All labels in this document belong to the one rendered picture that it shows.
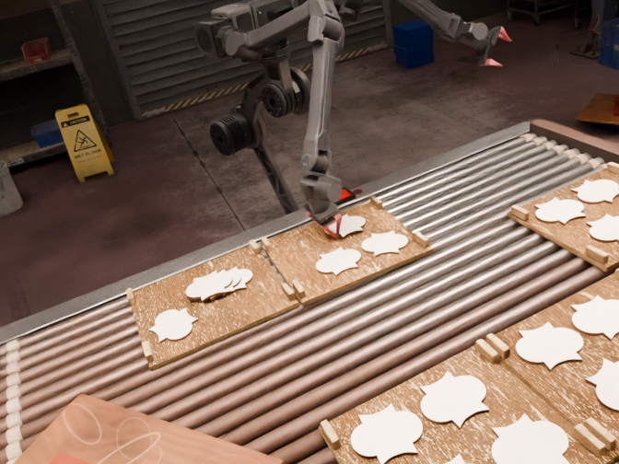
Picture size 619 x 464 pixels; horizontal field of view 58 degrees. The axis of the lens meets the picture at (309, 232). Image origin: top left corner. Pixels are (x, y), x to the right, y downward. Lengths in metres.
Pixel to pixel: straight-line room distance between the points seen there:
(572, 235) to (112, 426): 1.25
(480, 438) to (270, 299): 0.66
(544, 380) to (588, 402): 0.09
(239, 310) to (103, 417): 0.47
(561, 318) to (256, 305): 0.76
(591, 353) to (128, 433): 0.96
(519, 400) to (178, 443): 0.67
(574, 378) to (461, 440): 0.28
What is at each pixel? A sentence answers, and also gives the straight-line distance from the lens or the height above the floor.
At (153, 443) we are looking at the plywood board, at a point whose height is 1.04.
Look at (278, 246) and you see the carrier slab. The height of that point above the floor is 0.94.
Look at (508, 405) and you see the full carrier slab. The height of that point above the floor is 0.94.
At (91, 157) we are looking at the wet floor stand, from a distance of 5.10.
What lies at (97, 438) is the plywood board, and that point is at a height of 1.04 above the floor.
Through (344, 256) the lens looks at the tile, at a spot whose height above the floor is 0.94.
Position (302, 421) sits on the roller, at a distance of 1.24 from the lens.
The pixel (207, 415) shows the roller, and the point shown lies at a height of 0.91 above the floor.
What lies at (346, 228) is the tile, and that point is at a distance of 1.72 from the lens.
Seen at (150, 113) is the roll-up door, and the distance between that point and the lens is 6.26.
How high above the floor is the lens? 1.88
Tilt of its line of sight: 32 degrees down
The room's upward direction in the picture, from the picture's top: 11 degrees counter-clockwise
